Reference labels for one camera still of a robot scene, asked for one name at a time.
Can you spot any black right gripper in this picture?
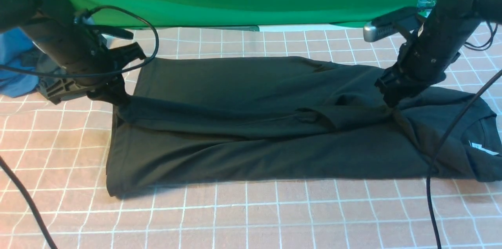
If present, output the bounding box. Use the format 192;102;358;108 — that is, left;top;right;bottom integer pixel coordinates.
375;43;457;108

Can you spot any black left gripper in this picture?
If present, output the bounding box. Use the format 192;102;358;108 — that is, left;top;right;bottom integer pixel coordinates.
41;42;146;106

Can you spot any dark gray long-sleeve shirt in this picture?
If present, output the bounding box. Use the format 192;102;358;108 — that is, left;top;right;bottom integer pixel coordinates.
105;56;502;198

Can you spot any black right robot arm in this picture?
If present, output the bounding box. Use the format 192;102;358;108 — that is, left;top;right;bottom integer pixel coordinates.
363;0;502;107

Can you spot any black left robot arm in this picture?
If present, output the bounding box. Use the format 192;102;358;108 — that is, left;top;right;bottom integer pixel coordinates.
1;0;146;106

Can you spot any pink grid-pattern tablecloth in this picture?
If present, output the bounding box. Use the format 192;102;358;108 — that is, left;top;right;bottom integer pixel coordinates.
0;25;501;249

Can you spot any dark gray crumpled garment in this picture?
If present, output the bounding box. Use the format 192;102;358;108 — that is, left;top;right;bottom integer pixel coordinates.
20;49;65;105

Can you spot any clear backdrop clip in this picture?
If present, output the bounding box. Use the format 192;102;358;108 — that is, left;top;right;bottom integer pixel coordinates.
417;0;436;10

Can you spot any blue crumpled garment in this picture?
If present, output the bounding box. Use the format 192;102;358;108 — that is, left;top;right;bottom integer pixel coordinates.
0;28;39;98

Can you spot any gray metal backdrop bar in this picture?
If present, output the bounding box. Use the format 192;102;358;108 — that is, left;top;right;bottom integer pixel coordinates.
157;26;260;32

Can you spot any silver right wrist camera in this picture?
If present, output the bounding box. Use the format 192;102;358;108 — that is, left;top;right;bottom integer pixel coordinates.
363;7;428;42

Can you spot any black right camera cable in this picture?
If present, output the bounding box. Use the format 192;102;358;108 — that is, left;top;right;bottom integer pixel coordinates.
426;22;502;249

